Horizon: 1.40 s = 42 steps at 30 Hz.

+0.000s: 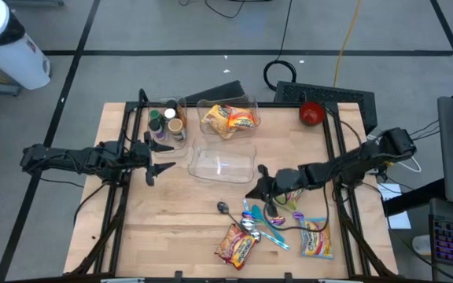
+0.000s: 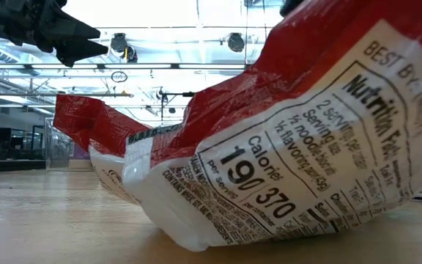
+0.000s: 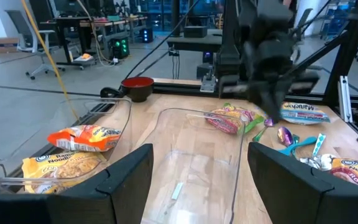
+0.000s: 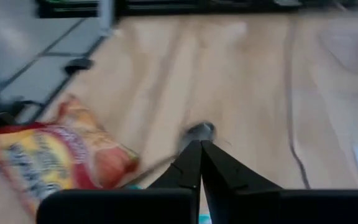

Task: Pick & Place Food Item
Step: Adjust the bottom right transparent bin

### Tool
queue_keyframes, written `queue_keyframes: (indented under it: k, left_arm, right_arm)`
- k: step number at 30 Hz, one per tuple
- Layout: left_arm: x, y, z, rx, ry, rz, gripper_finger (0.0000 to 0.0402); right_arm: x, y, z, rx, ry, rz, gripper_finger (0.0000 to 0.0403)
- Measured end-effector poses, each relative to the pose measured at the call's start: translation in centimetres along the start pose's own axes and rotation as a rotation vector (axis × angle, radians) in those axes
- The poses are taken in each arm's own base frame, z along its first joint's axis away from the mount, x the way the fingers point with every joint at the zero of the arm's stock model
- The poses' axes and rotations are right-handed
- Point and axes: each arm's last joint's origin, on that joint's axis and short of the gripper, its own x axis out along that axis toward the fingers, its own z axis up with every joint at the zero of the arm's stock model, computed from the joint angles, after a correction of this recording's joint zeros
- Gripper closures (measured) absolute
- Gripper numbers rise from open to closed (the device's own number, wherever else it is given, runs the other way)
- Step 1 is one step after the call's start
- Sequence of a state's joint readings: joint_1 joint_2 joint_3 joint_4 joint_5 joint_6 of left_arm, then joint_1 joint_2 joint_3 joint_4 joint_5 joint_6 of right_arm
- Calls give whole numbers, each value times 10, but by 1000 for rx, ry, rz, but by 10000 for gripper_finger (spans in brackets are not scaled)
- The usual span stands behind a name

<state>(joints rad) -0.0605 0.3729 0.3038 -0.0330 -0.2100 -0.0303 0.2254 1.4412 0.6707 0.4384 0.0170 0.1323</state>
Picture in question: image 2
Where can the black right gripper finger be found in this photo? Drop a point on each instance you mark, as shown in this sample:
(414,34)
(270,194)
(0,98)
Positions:
(291,7)

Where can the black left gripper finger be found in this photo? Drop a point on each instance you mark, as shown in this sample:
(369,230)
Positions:
(79,51)
(75,27)

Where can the purple label black lid bottle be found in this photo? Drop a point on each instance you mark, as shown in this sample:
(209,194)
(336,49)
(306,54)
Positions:
(81,152)

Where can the red ramen packet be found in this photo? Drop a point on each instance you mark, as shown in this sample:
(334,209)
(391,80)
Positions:
(269,146)

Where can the black ceiling fixture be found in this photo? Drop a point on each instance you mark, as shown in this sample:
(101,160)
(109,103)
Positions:
(236,42)
(123,45)

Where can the clear plastic bin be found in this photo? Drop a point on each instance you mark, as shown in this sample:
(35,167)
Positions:
(57,146)

